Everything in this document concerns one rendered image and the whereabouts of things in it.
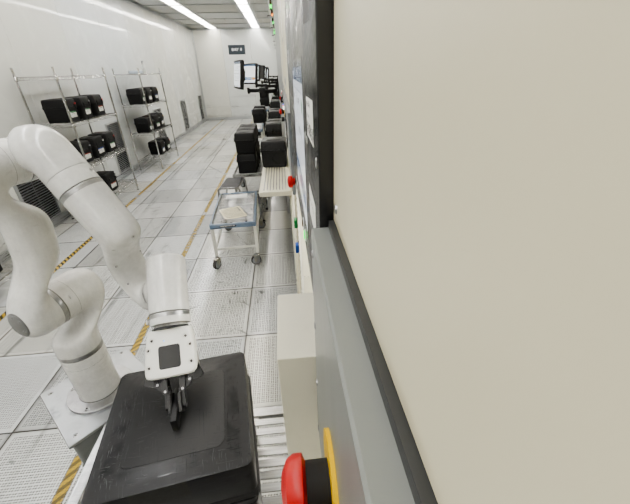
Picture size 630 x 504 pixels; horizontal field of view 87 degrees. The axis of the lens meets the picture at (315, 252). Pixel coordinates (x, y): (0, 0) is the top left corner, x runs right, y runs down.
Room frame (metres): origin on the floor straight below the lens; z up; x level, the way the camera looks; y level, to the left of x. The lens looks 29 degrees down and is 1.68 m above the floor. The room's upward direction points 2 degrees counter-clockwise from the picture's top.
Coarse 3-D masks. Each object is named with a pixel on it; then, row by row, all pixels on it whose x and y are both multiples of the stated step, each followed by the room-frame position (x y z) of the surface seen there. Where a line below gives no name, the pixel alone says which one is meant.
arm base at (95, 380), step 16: (96, 352) 0.74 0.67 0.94; (64, 368) 0.70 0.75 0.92; (80, 368) 0.70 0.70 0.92; (96, 368) 0.72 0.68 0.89; (112, 368) 0.77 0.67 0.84; (80, 384) 0.70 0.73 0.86; (96, 384) 0.71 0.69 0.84; (112, 384) 0.74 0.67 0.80; (80, 400) 0.71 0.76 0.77; (96, 400) 0.70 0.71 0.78; (112, 400) 0.70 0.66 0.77
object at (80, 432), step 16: (128, 352) 0.92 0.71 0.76; (128, 368) 0.84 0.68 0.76; (144, 368) 0.84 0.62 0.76; (64, 384) 0.78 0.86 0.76; (48, 400) 0.72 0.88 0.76; (64, 400) 0.72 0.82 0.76; (64, 416) 0.66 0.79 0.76; (80, 416) 0.66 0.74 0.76; (96, 416) 0.66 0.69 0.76; (64, 432) 0.61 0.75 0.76; (80, 432) 0.61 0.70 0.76; (96, 432) 0.62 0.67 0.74; (80, 448) 0.58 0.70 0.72
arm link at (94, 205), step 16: (80, 192) 0.63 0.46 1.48; (96, 192) 0.65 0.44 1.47; (112, 192) 0.68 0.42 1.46; (80, 208) 0.62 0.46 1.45; (96, 208) 0.63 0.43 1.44; (112, 208) 0.64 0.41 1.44; (96, 224) 0.62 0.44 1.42; (112, 224) 0.62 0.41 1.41; (128, 224) 0.64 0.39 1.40; (96, 240) 0.62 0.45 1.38; (112, 240) 0.61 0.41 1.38; (128, 240) 0.62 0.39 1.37; (112, 256) 0.62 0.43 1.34; (128, 256) 0.65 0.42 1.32; (112, 272) 0.64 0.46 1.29; (128, 272) 0.65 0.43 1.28; (144, 272) 0.68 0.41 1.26; (128, 288) 0.64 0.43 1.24; (144, 304) 0.62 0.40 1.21
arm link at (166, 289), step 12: (156, 264) 0.62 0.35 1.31; (168, 264) 0.63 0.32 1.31; (180, 264) 0.65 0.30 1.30; (156, 276) 0.61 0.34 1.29; (168, 276) 0.61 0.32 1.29; (180, 276) 0.62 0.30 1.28; (144, 288) 0.62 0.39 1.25; (156, 288) 0.59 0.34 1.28; (168, 288) 0.59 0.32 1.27; (180, 288) 0.60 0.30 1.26; (156, 300) 0.57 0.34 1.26; (168, 300) 0.57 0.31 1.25; (180, 300) 0.58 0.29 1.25; (156, 312) 0.55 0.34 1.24
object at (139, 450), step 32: (128, 384) 0.52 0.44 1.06; (192, 384) 0.52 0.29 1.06; (224, 384) 0.52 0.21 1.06; (128, 416) 0.44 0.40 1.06; (160, 416) 0.44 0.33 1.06; (192, 416) 0.44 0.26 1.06; (224, 416) 0.44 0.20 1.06; (128, 448) 0.37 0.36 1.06; (160, 448) 0.37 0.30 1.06; (192, 448) 0.37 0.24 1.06; (224, 448) 0.37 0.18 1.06; (256, 448) 0.43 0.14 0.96; (96, 480) 0.32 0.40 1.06; (128, 480) 0.32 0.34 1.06; (160, 480) 0.32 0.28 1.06; (192, 480) 0.32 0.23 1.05; (224, 480) 0.33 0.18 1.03; (256, 480) 0.35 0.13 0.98
